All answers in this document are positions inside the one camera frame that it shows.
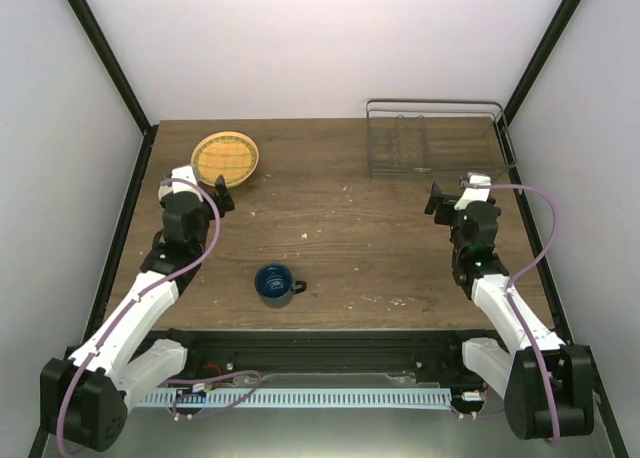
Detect left black frame post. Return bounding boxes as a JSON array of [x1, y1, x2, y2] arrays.
[[53, 0, 154, 134]]

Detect yellow woven bamboo plate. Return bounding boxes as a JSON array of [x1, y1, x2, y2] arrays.
[[191, 131, 260, 188]]

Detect light blue slotted cable duct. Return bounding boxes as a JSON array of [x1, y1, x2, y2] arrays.
[[138, 388, 452, 411]]

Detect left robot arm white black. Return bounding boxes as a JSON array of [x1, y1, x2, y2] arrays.
[[39, 166, 234, 457]]

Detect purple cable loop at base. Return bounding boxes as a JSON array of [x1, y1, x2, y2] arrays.
[[167, 370, 264, 422]]

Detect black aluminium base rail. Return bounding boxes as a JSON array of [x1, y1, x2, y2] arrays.
[[164, 330, 481, 387]]

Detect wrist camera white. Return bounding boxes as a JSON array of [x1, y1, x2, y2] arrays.
[[454, 173, 491, 211], [157, 165, 203, 201]]

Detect black frame post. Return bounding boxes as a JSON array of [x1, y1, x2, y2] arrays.
[[53, 0, 154, 134], [504, 0, 582, 124]]

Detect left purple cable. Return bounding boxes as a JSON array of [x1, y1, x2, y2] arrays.
[[55, 176, 223, 455]]

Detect right black frame post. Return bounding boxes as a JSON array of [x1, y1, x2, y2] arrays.
[[504, 0, 582, 124]]

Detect black wire dish rack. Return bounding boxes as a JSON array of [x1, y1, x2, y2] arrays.
[[365, 98, 517, 180]]

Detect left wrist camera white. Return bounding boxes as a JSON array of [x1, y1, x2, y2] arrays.
[[157, 165, 203, 201]]

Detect dark blue enamel mug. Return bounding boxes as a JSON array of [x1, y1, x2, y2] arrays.
[[254, 263, 307, 308]]

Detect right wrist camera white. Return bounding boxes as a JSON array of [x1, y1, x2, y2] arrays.
[[454, 173, 491, 211]]

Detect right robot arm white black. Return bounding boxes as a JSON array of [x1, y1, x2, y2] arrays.
[[425, 173, 594, 443]]

